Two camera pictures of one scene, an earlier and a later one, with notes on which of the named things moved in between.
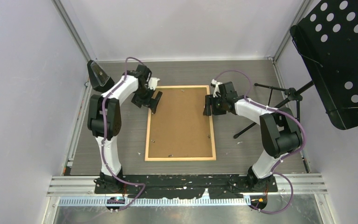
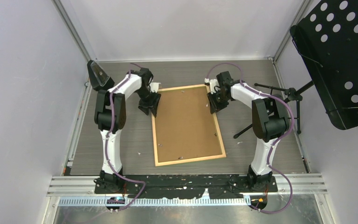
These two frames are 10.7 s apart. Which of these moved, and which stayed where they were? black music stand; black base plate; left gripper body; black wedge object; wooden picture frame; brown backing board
Moved: brown backing board; wooden picture frame
Stayed: black wedge object; black music stand; black base plate; left gripper body
